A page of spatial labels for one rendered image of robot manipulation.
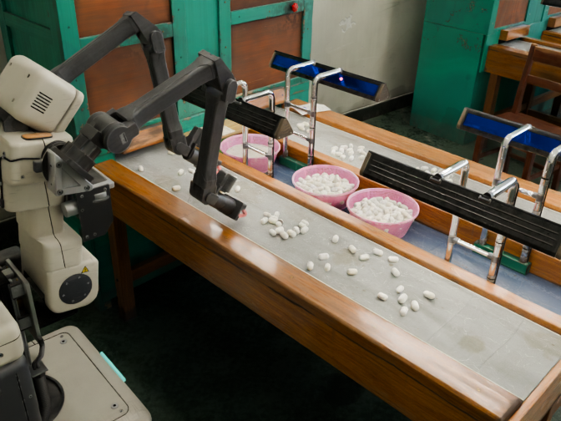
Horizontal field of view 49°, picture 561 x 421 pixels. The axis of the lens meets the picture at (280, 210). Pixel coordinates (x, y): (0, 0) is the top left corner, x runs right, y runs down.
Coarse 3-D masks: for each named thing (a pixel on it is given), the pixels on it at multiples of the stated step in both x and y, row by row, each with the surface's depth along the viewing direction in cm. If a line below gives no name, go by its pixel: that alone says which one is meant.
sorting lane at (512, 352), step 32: (128, 160) 258; (160, 160) 259; (256, 192) 236; (224, 224) 215; (256, 224) 216; (288, 224) 216; (320, 224) 217; (288, 256) 199; (352, 256) 200; (384, 256) 200; (352, 288) 185; (384, 288) 185; (416, 288) 186; (448, 288) 186; (416, 320) 173; (448, 320) 173; (480, 320) 174; (512, 320) 174; (448, 352) 162; (480, 352) 162; (512, 352) 163; (544, 352) 163; (512, 384) 152
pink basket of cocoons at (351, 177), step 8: (304, 168) 250; (312, 168) 252; (320, 168) 253; (336, 168) 252; (296, 176) 246; (304, 176) 250; (344, 176) 250; (352, 176) 247; (304, 192) 234; (352, 192) 236; (328, 200) 232; (336, 200) 233; (344, 200) 235; (344, 208) 240
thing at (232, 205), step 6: (228, 198) 206; (234, 198) 210; (228, 204) 206; (234, 204) 208; (240, 204) 208; (222, 210) 207; (228, 210) 207; (234, 210) 209; (240, 210) 208; (234, 216) 208
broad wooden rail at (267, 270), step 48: (144, 192) 229; (192, 240) 211; (240, 240) 202; (240, 288) 199; (288, 288) 181; (336, 336) 172; (384, 336) 163; (384, 384) 164; (432, 384) 151; (480, 384) 149
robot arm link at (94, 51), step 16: (128, 16) 192; (112, 32) 190; (128, 32) 192; (144, 32) 194; (160, 32) 197; (96, 48) 189; (112, 48) 191; (64, 64) 185; (80, 64) 187; (64, 80) 184
